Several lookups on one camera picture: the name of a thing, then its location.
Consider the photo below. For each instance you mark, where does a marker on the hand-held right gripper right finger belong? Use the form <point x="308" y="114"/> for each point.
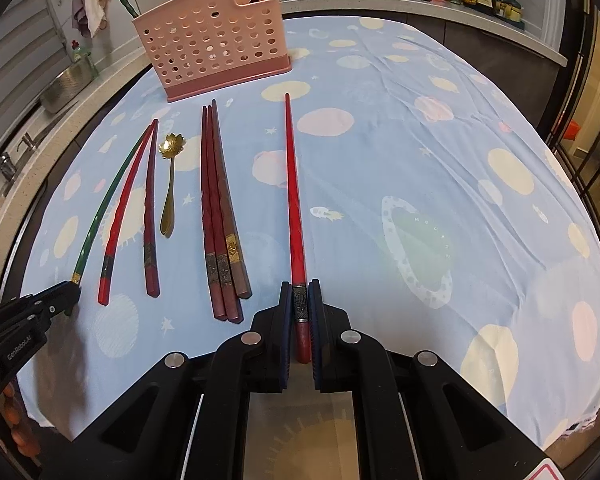
<point x="316" y="340"/>

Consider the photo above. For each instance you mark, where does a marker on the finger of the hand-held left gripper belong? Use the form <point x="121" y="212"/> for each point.
<point x="55" y="302"/>

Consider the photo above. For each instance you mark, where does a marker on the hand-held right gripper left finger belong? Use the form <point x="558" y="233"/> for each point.
<point x="286" y="340"/>

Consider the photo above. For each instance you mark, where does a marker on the dark red chopstick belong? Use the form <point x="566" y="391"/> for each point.
<point x="150" y="240"/>

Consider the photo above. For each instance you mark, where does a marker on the bright red chopstick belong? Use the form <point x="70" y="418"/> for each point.
<point x="292" y="185"/>

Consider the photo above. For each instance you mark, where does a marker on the gold flower spoon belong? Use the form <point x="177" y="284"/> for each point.
<point x="171" y="145"/>

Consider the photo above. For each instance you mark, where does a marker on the chrome faucet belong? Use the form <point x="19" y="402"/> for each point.
<point x="5" y="162"/>

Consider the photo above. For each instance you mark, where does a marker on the blue printed tablecloth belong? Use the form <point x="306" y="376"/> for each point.
<point x="405" y="160"/>

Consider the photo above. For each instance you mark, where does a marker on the steel basin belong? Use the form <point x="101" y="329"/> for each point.
<point x="67" y="85"/>

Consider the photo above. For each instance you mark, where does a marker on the grey window blinds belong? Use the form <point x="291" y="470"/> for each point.
<point x="15" y="60"/>

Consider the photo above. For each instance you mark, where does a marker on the green dish soap bottle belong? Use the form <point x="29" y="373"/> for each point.
<point x="81" y="51"/>

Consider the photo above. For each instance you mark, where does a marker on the purple hanging cloth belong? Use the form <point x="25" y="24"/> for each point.
<point x="80" y="10"/>

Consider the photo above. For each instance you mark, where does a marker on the white hanging towel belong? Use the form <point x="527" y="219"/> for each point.
<point x="95" y="0"/>

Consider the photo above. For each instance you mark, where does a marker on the dark base cabinet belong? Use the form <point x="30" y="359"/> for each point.
<point x="505" y="75"/>

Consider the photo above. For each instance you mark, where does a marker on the small red object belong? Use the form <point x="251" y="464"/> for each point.
<point x="571" y="131"/>

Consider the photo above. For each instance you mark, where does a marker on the small seasoning jars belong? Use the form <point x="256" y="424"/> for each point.
<point x="510" y="9"/>

